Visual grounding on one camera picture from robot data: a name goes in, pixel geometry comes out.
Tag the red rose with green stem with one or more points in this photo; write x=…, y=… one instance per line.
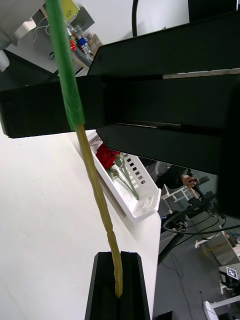
x=106, y=156

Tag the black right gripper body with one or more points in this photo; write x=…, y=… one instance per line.
x=175, y=100

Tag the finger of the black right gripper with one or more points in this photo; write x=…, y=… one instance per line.
x=30, y=112

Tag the shelf with goods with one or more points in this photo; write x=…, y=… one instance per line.
x=82, y=43

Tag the person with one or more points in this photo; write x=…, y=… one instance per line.
x=170, y=175

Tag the white metal frame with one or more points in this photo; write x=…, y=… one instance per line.
x=165, y=191

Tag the shallow white slotted box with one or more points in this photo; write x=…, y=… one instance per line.
x=147, y=207

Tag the person's hand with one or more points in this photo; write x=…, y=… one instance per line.
x=188, y=180

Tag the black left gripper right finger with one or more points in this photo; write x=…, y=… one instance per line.
x=135, y=287

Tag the flower with yellow-green stem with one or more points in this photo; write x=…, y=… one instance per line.
x=67, y=75

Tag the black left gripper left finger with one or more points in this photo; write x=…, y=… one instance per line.
x=102, y=287

